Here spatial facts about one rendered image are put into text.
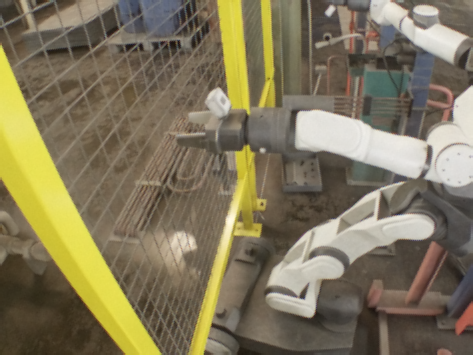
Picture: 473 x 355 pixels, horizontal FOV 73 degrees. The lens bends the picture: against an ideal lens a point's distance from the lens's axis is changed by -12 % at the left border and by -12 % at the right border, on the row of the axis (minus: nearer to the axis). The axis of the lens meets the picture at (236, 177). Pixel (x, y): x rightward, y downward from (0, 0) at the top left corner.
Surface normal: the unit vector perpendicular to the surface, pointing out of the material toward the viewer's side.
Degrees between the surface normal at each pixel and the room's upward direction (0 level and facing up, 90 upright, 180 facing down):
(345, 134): 49
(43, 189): 90
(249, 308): 0
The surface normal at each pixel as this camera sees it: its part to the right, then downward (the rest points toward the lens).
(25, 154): 0.98, 0.05
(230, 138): -0.18, 0.65
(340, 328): -0.09, -0.76
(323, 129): -0.20, 0.00
